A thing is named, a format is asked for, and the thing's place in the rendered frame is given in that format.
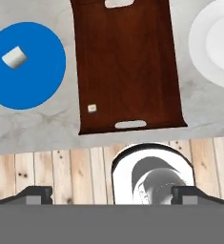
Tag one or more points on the white marshmallow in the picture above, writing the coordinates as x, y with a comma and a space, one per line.
14, 57

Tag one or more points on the blue round plate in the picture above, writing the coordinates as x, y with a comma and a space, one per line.
30, 79

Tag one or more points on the white round plate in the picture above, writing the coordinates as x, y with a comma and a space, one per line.
212, 47

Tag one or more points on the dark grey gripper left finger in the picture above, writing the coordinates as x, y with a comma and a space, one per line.
37, 193

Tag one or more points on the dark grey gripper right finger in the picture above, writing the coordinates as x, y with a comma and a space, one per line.
186, 193

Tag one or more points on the dark brown wooden tray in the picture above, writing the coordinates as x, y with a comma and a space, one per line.
126, 63

